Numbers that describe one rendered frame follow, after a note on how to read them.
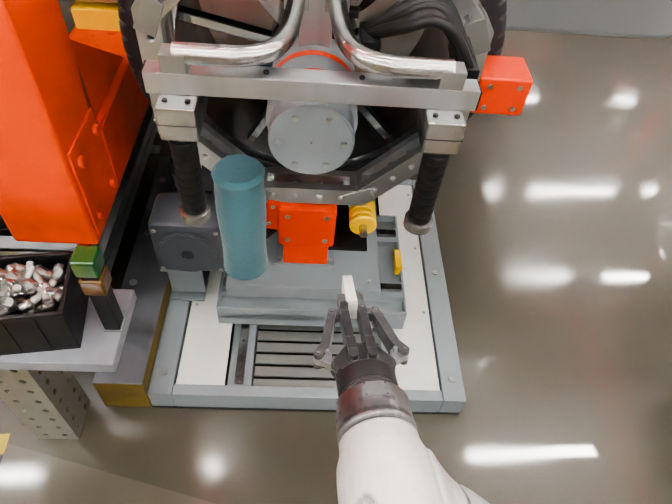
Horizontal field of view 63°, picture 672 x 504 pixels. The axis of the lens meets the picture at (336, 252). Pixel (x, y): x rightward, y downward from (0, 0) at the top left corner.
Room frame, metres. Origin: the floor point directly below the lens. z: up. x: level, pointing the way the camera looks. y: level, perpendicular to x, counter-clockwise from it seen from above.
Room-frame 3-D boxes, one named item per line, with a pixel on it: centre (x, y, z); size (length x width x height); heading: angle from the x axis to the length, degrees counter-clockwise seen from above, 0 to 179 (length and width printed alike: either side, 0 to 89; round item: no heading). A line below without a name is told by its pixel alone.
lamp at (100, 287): (0.53, 0.40, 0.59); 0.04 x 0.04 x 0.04; 5
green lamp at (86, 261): (0.53, 0.40, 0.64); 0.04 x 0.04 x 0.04; 5
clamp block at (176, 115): (0.59, 0.22, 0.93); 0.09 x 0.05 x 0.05; 5
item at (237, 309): (0.98, 0.06, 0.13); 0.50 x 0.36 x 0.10; 95
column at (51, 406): (0.51, 0.63, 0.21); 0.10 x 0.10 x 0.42; 5
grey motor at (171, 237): (1.03, 0.38, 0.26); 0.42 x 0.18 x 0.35; 5
